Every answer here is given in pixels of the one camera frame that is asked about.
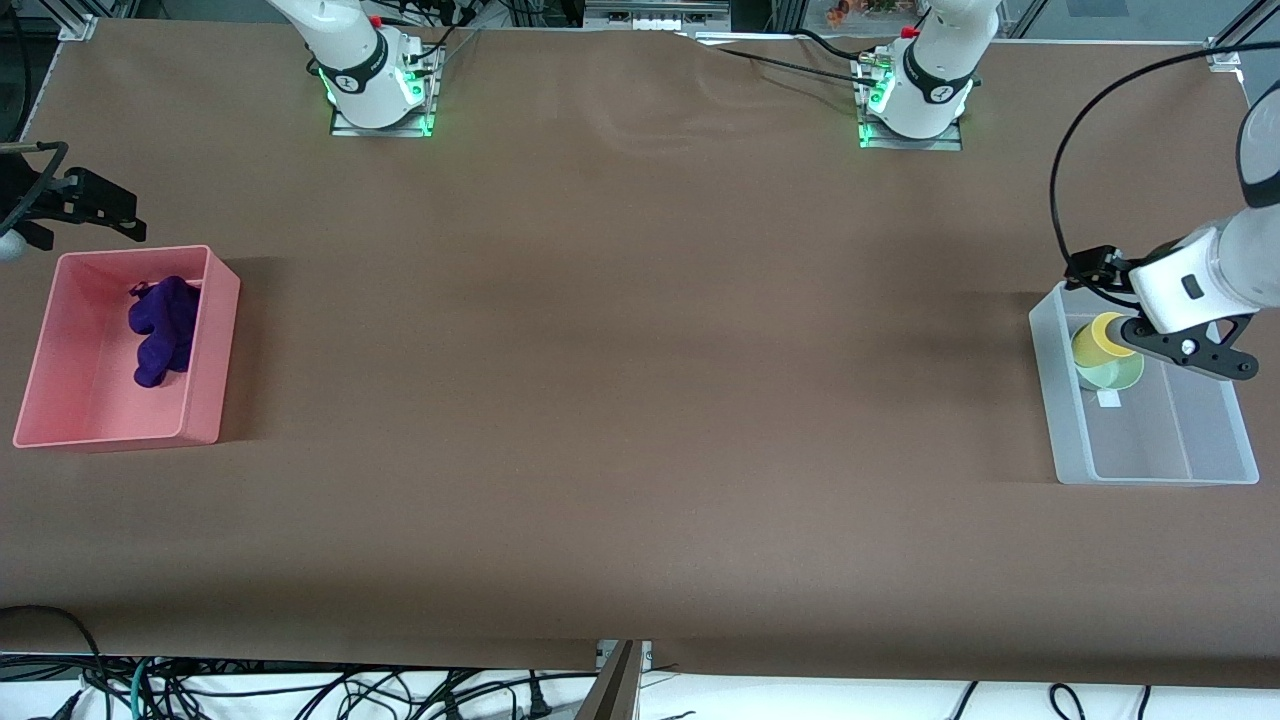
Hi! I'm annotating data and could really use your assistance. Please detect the yellow cup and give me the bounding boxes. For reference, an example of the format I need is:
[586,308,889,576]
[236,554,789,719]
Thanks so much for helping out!
[1071,311,1137,368]

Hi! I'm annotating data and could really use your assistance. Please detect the green bowl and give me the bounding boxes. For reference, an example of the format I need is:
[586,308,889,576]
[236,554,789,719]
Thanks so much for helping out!
[1075,345,1146,392]

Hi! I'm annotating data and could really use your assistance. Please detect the purple cloth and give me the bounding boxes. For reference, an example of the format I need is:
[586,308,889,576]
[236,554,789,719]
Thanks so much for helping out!
[127,276,202,390]

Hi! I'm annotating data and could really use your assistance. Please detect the clear plastic bin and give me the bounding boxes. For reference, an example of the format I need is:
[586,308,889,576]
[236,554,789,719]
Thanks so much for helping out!
[1029,281,1260,487]

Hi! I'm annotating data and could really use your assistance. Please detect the pink plastic bin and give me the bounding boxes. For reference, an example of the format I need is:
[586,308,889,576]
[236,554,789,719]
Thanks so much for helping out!
[12,245,242,452]

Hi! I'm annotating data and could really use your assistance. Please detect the orange background items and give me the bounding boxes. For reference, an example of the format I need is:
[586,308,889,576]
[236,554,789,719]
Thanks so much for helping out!
[825,0,903,27]

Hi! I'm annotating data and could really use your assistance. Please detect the grey metal box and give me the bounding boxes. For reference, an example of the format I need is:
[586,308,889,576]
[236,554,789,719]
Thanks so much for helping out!
[585,0,732,31]

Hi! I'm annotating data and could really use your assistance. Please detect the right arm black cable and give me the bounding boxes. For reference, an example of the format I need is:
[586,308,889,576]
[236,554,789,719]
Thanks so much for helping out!
[0,0,71,233]

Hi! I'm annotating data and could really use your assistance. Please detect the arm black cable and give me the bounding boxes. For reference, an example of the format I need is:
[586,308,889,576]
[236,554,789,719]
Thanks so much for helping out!
[0,0,71,233]
[1048,42,1241,301]

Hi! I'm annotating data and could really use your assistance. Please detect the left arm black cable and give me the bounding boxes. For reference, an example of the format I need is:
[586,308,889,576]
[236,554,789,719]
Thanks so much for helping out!
[1048,42,1241,301]

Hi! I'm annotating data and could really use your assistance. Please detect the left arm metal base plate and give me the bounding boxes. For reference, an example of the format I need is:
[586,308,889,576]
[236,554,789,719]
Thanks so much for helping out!
[855,55,964,152]

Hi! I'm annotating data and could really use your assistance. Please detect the short black table cable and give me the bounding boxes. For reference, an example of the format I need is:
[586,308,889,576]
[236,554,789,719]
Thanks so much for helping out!
[795,27,883,63]

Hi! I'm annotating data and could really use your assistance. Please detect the long black table cable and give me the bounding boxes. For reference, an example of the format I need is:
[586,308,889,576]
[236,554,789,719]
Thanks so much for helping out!
[680,33,883,93]

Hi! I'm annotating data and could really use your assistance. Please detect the black base cable bundle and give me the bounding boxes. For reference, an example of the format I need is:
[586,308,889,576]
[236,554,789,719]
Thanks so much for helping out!
[385,0,483,73]

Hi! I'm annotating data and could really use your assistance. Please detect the thick black floor cable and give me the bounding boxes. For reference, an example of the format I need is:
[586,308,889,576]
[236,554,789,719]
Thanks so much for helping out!
[0,604,107,701]

